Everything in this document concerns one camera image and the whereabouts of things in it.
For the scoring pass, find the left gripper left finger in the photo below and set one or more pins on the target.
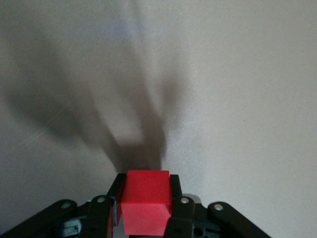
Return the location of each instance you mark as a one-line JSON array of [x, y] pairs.
[[100, 215]]

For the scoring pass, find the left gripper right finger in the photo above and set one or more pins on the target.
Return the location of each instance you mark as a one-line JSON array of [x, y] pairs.
[[182, 215]]

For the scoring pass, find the red cube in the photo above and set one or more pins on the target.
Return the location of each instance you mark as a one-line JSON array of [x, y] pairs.
[[146, 200]]

